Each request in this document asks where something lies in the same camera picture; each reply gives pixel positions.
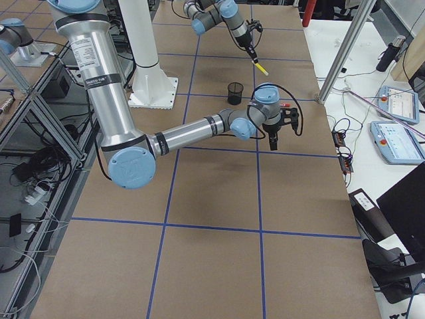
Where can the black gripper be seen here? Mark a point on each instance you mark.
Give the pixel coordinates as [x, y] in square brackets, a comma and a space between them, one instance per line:
[245, 42]
[270, 129]

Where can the yellow marker pen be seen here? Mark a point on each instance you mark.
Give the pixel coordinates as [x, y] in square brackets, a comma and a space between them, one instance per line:
[261, 68]

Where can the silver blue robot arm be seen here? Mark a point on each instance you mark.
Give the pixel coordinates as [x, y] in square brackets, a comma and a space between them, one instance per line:
[205, 15]
[130, 153]

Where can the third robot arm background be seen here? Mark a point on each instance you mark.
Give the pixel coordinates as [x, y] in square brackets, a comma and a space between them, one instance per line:
[19, 45]

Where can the black mesh pen cup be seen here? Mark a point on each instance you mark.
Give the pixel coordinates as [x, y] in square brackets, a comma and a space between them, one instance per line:
[235, 90]

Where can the orange black connector box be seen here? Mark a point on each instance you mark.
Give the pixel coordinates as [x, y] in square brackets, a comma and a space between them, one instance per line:
[338, 139]

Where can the red cylinder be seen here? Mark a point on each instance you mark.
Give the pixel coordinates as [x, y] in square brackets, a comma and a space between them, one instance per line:
[308, 13]

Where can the brown paper table cover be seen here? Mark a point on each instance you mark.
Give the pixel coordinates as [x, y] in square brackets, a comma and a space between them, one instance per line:
[227, 228]

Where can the white pillar with base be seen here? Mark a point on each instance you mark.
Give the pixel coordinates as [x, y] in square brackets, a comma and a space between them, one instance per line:
[151, 87]

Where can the near teach pendant tablet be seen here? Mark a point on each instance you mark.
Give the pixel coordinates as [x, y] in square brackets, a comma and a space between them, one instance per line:
[396, 144]

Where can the teach pendant tablet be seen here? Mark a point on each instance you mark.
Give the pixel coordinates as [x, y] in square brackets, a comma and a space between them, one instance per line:
[396, 144]
[402, 104]

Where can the far teach pendant tablet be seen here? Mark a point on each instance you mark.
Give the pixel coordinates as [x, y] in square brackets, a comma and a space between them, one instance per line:
[402, 104]

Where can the black water bottle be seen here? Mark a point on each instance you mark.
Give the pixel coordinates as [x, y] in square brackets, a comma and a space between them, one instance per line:
[390, 53]

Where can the black monitor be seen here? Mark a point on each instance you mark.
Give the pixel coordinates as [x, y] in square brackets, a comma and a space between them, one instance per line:
[403, 208]

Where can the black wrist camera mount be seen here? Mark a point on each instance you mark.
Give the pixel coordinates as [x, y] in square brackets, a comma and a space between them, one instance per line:
[290, 116]

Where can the aluminium frame post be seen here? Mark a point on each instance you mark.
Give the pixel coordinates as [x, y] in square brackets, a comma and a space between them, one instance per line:
[349, 40]

